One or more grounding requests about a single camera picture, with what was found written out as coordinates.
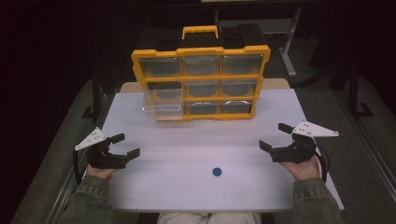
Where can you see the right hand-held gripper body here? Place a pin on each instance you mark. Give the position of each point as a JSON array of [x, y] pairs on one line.
[[295, 152]]

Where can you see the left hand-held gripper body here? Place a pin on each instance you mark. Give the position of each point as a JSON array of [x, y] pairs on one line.
[[102, 158]]

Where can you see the person's left hand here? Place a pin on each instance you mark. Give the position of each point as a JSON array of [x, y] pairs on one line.
[[98, 172]]

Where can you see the person's right hand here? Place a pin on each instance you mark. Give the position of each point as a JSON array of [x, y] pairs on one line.
[[303, 170]]

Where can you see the black metal stand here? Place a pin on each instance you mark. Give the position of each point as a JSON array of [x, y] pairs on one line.
[[353, 93], [96, 96]]

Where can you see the small blue round cap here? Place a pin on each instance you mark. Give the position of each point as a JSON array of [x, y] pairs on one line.
[[217, 171]]

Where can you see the clear plastic drawer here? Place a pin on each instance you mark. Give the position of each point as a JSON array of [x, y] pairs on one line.
[[163, 104]]

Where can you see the person's legs light trousers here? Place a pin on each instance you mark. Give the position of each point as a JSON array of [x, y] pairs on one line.
[[208, 218]]

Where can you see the yellow organizer box with drawers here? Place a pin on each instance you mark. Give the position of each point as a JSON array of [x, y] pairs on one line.
[[200, 77]]

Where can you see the aluminium rail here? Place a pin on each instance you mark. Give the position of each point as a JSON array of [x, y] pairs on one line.
[[67, 186], [373, 161]]

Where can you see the white metal table frame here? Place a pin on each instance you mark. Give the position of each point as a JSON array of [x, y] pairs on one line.
[[288, 46]]

